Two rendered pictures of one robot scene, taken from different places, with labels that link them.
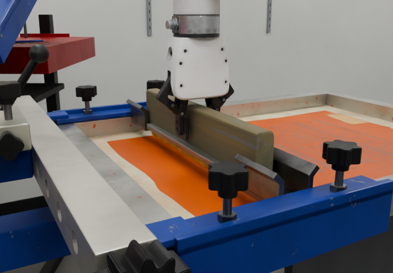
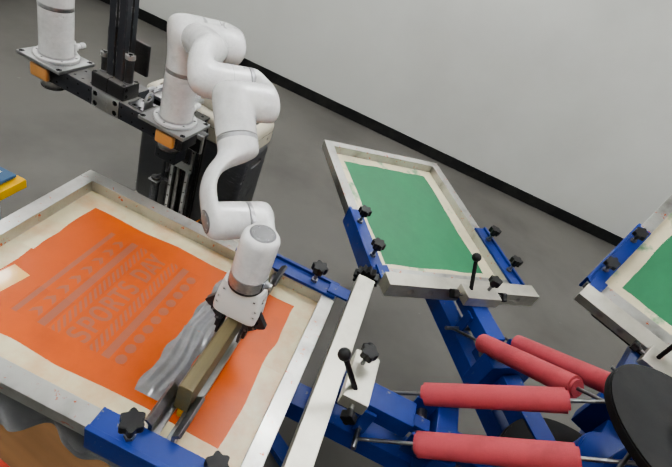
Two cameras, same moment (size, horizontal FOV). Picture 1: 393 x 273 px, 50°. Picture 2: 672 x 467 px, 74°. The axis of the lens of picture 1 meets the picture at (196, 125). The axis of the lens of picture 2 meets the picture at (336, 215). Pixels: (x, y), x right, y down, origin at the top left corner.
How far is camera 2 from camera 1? 1.41 m
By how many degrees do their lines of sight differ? 122
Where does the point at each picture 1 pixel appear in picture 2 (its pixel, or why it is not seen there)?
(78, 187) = (358, 309)
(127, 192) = (315, 328)
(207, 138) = not seen: hidden behind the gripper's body
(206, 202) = (273, 315)
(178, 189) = (269, 334)
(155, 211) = (320, 309)
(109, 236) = (368, 283)
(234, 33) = not seen: outside the picture
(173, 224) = (333, 289)
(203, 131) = not seen: hidden behind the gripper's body
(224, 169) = (323, 266)
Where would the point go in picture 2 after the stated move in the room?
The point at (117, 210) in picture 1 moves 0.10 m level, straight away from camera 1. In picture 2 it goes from (358, 289) to (338, 308)
